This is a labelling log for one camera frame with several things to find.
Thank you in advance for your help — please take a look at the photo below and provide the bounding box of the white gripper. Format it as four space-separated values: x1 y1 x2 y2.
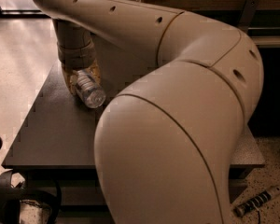
57 42 101 95

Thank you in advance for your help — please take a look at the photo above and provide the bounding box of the blue label plastic water bottle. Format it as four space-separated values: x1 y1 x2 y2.
75 70 105 109

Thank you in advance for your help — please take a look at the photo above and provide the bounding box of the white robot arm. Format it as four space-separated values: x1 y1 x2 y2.
34 0 263 224

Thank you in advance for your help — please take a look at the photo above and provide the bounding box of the black robot base hoop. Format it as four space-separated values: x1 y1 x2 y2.
0 170 62 224

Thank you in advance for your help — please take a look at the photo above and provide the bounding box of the white power strip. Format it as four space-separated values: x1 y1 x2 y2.
234 186 280 217

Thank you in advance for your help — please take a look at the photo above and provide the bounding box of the right metal bracket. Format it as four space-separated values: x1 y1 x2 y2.
237 0 260 33

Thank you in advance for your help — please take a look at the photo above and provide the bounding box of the wooden wall shelf ledge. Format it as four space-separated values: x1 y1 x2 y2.
252 35 280 48

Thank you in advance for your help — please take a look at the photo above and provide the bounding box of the black power cable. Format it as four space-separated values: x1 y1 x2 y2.
251 199 261 224

